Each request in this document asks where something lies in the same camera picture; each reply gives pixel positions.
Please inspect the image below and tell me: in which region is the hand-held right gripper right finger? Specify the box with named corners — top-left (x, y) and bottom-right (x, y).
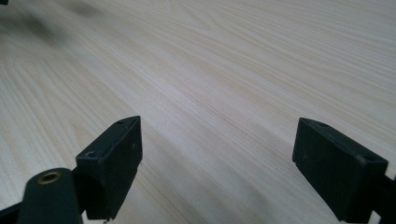
top-left (291, 117), bottom-right (389, 224)

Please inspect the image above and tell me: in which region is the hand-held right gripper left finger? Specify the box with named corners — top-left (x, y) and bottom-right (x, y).
top-left (75, 115), bottom-right (144, 222)

